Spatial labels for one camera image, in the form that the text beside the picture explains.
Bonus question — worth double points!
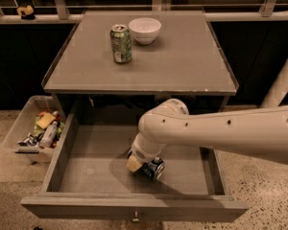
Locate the green soda can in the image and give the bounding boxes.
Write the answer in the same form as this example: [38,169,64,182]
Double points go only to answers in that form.
[110,24,132,63]

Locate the metal window railing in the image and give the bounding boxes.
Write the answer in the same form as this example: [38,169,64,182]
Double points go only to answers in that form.
[0,0,288,25]

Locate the open grey top drawer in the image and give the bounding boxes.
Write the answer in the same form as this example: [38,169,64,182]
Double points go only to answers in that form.
[21,106,248,222]

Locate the metal drawer knob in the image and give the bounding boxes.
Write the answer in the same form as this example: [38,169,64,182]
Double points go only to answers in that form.
[131,211,140,223]

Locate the yellow object on ledge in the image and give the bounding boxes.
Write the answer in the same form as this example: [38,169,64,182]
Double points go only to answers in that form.
[16,5,36,20]

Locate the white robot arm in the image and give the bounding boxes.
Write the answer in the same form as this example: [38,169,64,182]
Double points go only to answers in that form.
[127,58,288,173]

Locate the blue pepsi can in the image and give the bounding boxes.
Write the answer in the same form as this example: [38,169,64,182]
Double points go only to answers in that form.
[140,157,165,180]

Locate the clear plastic bin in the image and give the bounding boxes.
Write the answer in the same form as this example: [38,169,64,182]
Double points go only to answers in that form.
[2,96,58,163]

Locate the grey cabinet counter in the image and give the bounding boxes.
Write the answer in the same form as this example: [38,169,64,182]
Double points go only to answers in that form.
[42,11,238,113]

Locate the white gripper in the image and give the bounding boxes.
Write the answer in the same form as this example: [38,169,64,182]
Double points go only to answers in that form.
[127,143,160,173]

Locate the white bottle in bin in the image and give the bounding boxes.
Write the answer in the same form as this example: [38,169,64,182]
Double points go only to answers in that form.
[39,122,58,148]

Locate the white bowl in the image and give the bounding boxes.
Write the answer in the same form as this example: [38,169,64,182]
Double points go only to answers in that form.
[129,17,161,45]

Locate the yellow sponge in bin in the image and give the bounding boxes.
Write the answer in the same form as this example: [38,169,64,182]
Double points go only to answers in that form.
[36,113,56,129]

